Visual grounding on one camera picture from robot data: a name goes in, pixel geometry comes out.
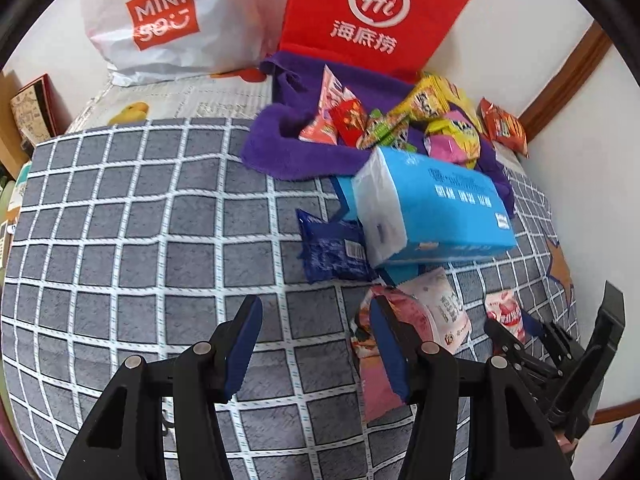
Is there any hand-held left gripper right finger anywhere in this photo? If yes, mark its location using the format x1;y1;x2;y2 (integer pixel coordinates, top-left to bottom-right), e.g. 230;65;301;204
369;294;573;480

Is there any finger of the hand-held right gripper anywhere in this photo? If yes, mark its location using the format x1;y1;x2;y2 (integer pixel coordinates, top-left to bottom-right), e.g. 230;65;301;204
484;317;558;380
522;314;583;362

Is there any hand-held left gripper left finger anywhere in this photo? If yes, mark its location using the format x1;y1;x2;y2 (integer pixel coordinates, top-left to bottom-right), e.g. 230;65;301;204
56;295;263;480

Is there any small pink red snack packet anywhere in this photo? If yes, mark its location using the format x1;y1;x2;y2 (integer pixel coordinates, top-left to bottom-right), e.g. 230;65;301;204
484;291;531;343

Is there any large pink snack bag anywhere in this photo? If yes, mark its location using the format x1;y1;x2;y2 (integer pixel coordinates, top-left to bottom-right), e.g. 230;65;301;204
350;285;441;423

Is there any long pink snack packet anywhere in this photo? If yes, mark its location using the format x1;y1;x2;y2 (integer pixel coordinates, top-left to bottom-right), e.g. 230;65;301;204
299;65;353;144

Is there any white pink snack packet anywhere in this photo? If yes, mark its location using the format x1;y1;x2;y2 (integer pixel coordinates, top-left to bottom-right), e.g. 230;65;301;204
397;267;472;356

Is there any dark blue snack packet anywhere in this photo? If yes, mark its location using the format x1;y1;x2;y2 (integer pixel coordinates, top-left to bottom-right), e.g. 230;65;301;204
296;208;376;284

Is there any blue tissue pack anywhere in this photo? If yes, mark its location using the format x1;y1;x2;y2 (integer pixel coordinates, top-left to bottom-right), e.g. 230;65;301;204
352;146;519;269

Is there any grey checkered blanket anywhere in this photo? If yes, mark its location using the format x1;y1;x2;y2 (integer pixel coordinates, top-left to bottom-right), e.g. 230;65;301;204
0;117;576;480

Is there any purple towel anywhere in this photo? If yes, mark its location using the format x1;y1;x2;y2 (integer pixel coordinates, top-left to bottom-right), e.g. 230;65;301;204
241;51;516;218

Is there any yellow purple snack packet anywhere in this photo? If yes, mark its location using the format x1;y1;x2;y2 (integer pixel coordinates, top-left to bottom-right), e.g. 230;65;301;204
424;111;482;170

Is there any orange chips bag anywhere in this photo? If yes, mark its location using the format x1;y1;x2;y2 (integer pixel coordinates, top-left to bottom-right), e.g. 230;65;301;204
479;97;529;157

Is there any green snack packet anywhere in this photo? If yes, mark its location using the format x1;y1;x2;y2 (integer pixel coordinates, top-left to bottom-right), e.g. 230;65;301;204
356;109;417;153

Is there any newspaper print sheet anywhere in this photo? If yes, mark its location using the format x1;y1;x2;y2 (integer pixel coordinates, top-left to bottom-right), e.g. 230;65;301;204
65;67;281;133

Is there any yellow chips bag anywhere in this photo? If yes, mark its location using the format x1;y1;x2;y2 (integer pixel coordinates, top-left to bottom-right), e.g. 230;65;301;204
390;74;483;131

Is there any wooden baseboard trim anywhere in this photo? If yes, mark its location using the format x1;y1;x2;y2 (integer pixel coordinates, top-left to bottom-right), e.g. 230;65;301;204
515;22;613;143

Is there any red printed box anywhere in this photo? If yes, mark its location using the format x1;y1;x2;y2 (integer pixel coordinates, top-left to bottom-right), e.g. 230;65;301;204
10;74;63;151

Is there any white plastic shopping bag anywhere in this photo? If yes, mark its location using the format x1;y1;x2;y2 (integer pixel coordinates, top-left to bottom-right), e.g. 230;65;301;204
82;0;291;86

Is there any red paper bag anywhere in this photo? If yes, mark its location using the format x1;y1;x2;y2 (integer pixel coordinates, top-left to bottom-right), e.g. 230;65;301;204
277;0;481;83

